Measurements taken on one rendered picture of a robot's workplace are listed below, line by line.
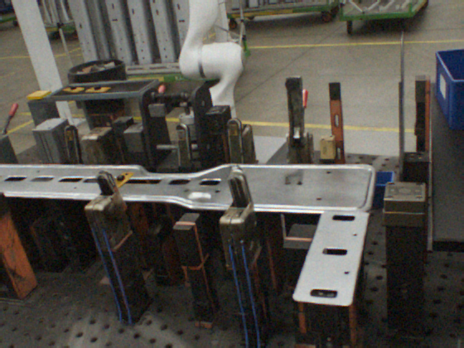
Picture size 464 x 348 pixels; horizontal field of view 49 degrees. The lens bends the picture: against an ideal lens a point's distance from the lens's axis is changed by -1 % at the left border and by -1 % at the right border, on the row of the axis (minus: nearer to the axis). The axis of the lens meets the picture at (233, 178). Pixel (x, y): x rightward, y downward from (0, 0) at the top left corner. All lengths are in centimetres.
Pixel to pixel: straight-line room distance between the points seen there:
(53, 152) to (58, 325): 54
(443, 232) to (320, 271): 23
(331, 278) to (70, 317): 81
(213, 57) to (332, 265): 103
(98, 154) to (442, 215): 99
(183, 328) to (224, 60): 91
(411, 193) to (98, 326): 85
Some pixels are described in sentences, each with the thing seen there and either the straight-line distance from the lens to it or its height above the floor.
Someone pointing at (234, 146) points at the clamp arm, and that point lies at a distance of 139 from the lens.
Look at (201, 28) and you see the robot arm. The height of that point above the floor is 128.
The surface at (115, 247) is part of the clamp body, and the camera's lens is 126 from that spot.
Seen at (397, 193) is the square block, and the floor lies 106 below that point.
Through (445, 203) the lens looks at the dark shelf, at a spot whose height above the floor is 103.
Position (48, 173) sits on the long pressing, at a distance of 161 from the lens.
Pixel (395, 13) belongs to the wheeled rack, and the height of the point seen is 26.
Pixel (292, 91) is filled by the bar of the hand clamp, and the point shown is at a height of 118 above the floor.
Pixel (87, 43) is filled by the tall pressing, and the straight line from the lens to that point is 627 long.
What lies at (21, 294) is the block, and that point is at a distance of 160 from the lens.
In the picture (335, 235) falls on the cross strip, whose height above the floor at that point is 100.
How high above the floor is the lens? 156
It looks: 26 degrees down
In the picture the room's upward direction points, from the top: 10 degrees counter-clockwise
